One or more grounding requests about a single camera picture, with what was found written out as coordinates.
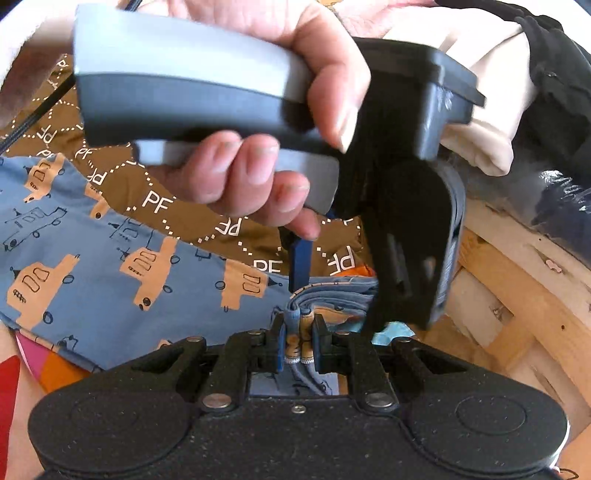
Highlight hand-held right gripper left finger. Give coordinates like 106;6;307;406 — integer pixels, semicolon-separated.
131;314;287;412

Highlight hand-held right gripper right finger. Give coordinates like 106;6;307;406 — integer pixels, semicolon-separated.
312;314;468;412

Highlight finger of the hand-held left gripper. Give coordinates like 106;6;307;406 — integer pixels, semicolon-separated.
279;226;315;294

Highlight blue pants with orange print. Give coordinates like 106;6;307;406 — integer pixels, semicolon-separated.
0;154;386;398

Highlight person's left hand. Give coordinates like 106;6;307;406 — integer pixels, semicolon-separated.
139;0;373;241

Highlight brown printed blanket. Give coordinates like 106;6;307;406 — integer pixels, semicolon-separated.
0;53;376;278

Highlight pale fleece cloth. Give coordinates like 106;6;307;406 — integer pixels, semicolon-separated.
0;0;82;128

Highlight white hanging shirt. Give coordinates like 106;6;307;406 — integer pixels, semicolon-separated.
382;18;528;177

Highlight colourful bed sheet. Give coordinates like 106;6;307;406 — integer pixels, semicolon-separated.
0;265;416;480

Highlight clear plastic bag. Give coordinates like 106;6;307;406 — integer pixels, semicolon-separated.
462;157;591;253

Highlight dark clothing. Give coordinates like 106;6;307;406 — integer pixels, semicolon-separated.
434;0;591;185

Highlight black cable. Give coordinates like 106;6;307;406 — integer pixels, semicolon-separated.
0;71;77;154

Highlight wooden bed frame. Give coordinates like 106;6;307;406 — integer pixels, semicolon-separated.
416;198;591;480

